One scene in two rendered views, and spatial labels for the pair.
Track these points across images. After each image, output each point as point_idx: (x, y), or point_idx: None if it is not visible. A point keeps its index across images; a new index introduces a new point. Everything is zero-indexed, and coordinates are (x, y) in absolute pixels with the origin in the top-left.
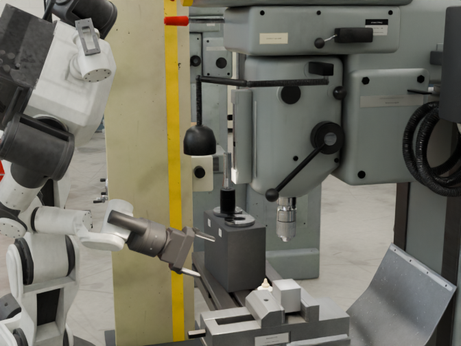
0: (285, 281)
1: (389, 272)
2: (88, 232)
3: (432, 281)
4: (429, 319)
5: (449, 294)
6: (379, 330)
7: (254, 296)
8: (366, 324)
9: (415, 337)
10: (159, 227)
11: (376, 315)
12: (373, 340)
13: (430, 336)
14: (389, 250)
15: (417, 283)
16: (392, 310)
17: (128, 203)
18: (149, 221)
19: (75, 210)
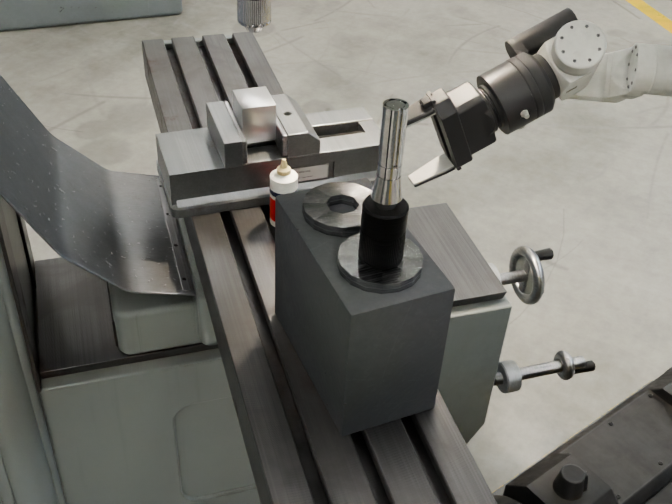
0: (254, 101)
1: (24, 195)
2: (606, 53)
3: (0, 103)
4: (34, 124)
5: (2, 79)
6: (90, 209)
7: (305, 124)
8: (99, 234)
9: (58, 152)
10: (491, 69)
11: (79, 221)
12: (104, 213)
13: (46, 129)
14: (0, 189)
15: (13, 133)
16: (56, 193)
17: (560, 29)
18: (513, 60)
19: (661, 47)
